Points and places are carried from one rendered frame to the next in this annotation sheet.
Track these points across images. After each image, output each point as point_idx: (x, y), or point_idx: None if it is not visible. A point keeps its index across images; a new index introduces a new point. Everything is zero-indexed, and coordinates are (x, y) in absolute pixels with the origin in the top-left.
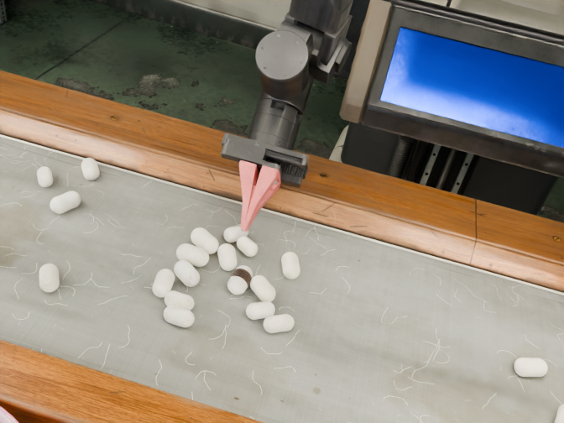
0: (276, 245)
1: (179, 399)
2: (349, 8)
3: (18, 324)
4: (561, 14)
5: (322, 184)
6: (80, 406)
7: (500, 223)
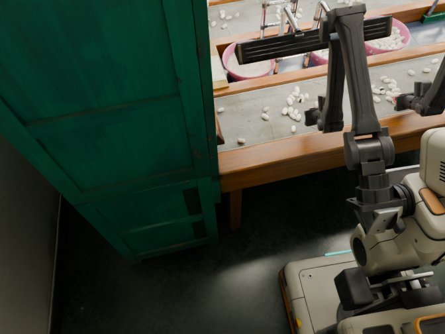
0: (384, 105)
1: (368, 63)
2: (428, 101)
3: (404, 65)
4: (389, 230)
5: (392, 122)
6: (379, 55)
7: (342, 137)
